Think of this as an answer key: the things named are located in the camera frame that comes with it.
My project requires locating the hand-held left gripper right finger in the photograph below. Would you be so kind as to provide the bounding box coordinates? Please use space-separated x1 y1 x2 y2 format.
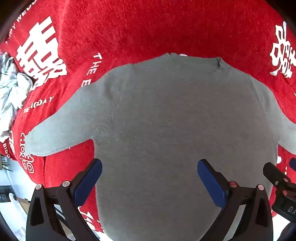
197 159 274 241

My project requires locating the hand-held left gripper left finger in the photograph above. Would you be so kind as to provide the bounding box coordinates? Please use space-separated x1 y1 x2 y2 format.
26 158 103 241

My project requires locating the grey sweater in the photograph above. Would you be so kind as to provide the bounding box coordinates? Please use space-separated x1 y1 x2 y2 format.
23 53 296 241

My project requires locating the crumpled white grey cloth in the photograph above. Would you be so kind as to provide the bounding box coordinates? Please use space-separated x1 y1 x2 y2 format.
0 51 34 144

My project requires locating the red printed blanket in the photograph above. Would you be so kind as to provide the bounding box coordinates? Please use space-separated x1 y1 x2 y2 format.
0 0 296 234

